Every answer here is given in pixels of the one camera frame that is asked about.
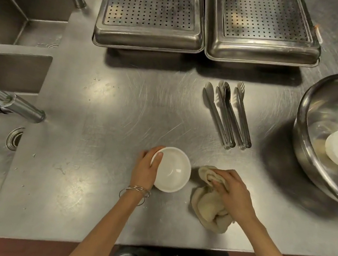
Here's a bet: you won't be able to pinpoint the person's left hand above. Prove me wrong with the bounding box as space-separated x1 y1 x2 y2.
129 142 166 193

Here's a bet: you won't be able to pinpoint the person's right hand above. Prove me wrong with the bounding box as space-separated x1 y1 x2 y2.
202 165 264 227

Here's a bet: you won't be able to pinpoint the small white bowl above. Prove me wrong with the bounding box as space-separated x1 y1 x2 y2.
146 144 195 196

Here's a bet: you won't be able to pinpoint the beige cloth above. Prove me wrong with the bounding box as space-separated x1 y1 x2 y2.
186 163 243 236

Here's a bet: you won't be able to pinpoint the person's left forearm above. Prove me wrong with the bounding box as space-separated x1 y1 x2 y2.
62 177 152 256

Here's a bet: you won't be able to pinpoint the silver wrist bangles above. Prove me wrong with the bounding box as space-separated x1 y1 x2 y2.
117 183 152 209

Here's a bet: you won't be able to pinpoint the metal tongs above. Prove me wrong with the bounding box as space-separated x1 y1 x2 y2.
226 81 262 150
194 81 246 151
207 80 258 151

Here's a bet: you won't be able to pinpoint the large steel mixing bowl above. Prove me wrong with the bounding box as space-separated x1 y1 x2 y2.
280 63 338 214

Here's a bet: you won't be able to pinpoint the round sink drain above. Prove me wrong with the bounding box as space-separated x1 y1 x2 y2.
5 125 25 153

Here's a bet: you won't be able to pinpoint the perforated steel tray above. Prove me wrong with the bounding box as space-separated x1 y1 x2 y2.
91 0 213 65
191 0 332 79

